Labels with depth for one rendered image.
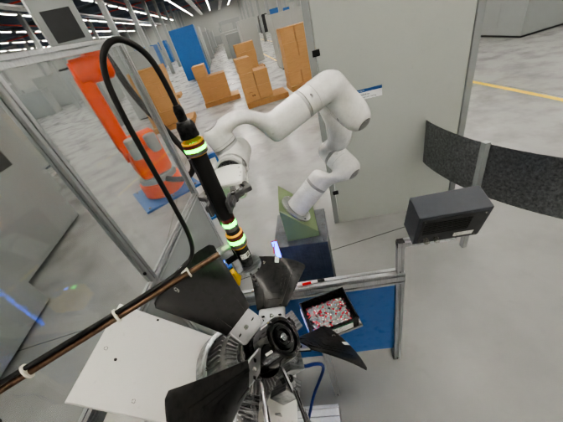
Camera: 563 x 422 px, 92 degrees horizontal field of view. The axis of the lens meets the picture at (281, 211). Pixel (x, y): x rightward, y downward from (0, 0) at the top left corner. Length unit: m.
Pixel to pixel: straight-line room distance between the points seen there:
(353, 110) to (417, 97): 1.66
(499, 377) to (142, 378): 1.91
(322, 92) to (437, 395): 1.80
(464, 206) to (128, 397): 1.21
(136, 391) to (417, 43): 2.50
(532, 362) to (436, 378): 0.56
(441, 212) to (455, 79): 1.68
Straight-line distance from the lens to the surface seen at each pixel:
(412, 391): 2.08
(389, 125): 2.59
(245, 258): 0.71
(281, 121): 0.82
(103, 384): 0.92
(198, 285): 0.83
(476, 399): 2.14
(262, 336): 0.83
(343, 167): 1.31
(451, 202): 1.20
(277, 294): 0.97
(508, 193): 2.38
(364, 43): 2.37
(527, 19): 10.21
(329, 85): 0.88
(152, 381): 0.95
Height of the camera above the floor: 1.95
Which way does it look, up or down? 35 degrees down
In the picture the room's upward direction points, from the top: 16 degrees counter-clockwise
